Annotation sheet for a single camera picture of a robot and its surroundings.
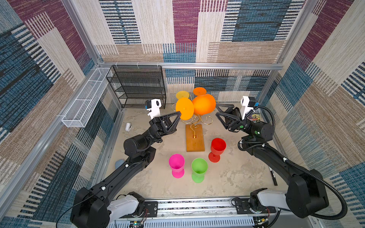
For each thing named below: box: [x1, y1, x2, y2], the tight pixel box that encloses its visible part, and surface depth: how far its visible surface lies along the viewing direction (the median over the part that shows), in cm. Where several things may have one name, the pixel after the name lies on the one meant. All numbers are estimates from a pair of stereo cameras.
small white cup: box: [125, 122, 133, 133], surface depth 107 cm
